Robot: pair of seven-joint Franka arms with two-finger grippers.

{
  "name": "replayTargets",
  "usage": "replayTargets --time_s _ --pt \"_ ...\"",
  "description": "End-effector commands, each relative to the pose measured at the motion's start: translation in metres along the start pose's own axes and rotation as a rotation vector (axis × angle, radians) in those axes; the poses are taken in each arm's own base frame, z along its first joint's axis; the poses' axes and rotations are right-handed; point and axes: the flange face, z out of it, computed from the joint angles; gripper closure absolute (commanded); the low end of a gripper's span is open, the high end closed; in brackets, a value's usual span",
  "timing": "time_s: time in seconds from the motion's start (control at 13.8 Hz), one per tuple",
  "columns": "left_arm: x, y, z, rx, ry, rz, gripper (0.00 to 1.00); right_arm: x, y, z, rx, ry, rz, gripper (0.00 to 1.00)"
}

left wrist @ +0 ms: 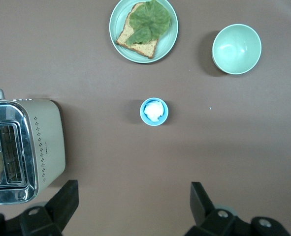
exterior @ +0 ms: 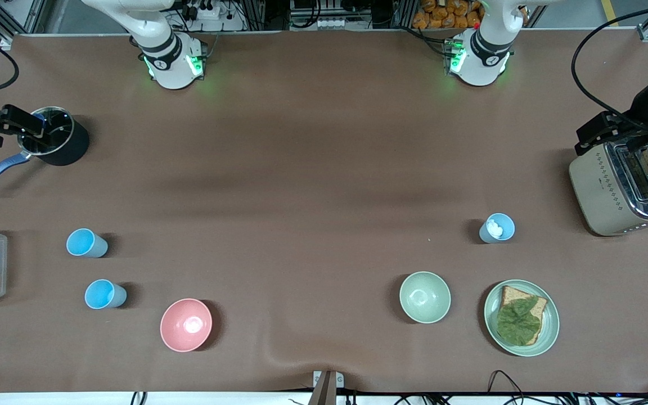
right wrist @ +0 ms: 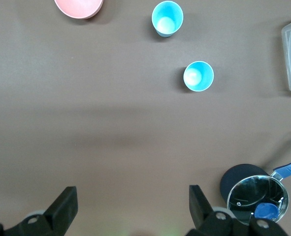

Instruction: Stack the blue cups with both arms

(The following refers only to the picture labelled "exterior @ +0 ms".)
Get blue cup holding tissue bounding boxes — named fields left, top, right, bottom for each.
left=479, top=213, right=516, bottom=245

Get blue plastic cup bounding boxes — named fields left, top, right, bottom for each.
left=66, top=228, right=109, bottom=259
left=84, top=279, right=128, bottom=310

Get glass lid with blue knob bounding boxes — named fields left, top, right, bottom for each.
left=17, top=106, right=73, bottom=156

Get beige and chrome toaster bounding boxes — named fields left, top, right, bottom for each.
left=569, top=138, right=648, bottom=237

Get brown bread slice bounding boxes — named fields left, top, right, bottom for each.
left=498, top=285, right=548, bottom=346

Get pale green plate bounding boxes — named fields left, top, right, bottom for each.
left=483, top=279, right=560, bottom=357

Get green lettuce leaf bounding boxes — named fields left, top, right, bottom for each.
left=496, top=297, right=542, bottom=347

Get white power strip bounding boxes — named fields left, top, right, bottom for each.
left=181, top=0, right=224, bottom=22

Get pale green bowl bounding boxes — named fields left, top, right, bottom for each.
left=399, top=271, right=452, bottom=325

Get pink bowl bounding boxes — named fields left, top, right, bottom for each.
left=160, top=298, right=213, bottom=353

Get black pot with blue handle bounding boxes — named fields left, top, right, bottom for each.
left=0, top=106, right=91, bottom=194

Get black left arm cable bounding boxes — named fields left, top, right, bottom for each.
left=571, top=0, right=648, bottom=133

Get thin black looped cable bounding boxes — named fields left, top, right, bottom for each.
left=487, top=370, right=530, bottom=397

